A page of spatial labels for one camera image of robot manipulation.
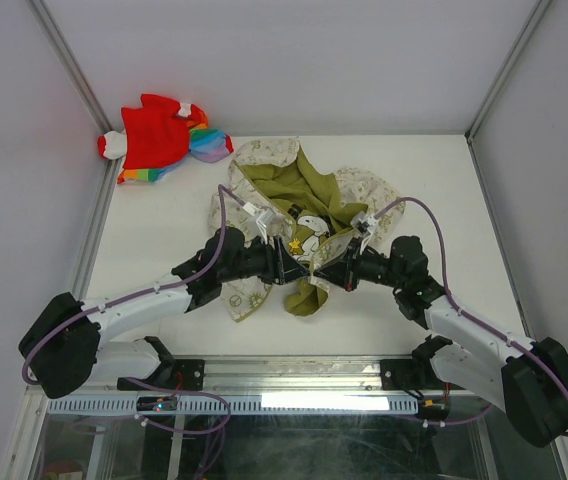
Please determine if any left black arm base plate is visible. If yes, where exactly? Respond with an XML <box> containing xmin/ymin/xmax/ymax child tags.
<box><xmin>116</xmin><ymin>358</ymin><xmax>205</xmax><ymax>393</ymax></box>

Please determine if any cream green printed jacket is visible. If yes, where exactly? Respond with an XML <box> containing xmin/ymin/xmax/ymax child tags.
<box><xmin>206</xmin><ymin>136</ymin><xmax>407</xmax><ymax>325</ymax></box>

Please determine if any aluminium front rail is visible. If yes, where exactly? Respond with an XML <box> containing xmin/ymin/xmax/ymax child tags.
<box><xmin>25</xmin><ymin>343</ymin><xmax>385</xmax><ymax>399</ymax></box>

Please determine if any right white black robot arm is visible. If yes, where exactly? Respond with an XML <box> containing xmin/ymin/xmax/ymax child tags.
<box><xmin>314</xmin><ymin>236</ymin><xmax>568</xmax><ymax>447</ymax></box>

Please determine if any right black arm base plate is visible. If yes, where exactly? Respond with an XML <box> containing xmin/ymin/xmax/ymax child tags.
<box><xmin>379</xmin><ymin>357</ymin><xmax>445</xmax><ymax>392</ymax></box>

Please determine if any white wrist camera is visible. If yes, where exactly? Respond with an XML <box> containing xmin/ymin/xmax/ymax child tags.
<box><xmin>242</xmin><ymin>202</ymin><xmax>276</xmax><ymax>245</ymax></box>
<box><xmin>350</xmin><ymin>212</ymin><xmax>378</xmax><ymax>253</ymax></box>

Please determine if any left aluminium corner post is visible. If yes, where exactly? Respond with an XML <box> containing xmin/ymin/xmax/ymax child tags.
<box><xmin>27</xmin><ymin>0</ymin><xmax>113</xmax><ymax>132</ymax></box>

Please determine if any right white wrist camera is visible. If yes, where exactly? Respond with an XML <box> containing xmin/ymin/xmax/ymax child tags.
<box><xmin>350</xmin><ymin>212</ymin><xmax>378</xmax><ymax>253</ymax></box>

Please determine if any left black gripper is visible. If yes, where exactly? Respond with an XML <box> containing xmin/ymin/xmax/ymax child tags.
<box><xmin>219</xmin><ymin>234</ymin><xmax>309</xmax><ymax>286</ymax></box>

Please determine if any aluminium corner post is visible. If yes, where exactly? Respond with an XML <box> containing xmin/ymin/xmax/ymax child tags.
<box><xmin>464</xmin><ymin>0</ymin><xmax>551</xmax><ymax>141</ymax></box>
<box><xmin>27</xmin><ymin>0</ymin><xmax>113</xmax><ymax>132</ymax></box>

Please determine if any grey slotted cable duct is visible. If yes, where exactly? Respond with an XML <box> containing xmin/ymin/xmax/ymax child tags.
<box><xmin>48</xmin><ymin>392</ymin><xmax>419</xmax><ymax>416</ymax></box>

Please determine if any right aluminium corner post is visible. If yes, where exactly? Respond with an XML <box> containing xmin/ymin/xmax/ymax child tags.
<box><xmin>464</xmin><ymin>0</ymin><xmax>551</xmax><ymax>141</ymax></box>

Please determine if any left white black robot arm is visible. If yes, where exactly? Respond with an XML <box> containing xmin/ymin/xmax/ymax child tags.
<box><xmin>18</xmin><ymin>227</ymin><xmax>310</xmax><ymax>399</ymax></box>

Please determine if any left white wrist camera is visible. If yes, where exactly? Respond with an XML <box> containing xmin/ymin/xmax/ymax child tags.
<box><xmin>242</xmin><ymin>202</ymin><xmax>276</xmax><ymax>245</ymax></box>

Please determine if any red rainbow striped garment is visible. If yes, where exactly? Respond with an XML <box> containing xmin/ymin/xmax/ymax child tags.
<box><xmin>97</xmin><ymin>93</ymin><xmax>234</xmax><ymax>184</ymax></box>

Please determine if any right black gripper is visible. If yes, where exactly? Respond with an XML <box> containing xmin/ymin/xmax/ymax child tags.
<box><xmin>312</xmin><ymin>236</ymin><xmax>405</xmax><ymax>292</ymax></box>

